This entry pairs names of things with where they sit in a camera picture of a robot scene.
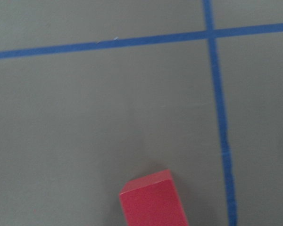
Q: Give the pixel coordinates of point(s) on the red block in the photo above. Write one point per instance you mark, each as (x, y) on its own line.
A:
(152, 200)

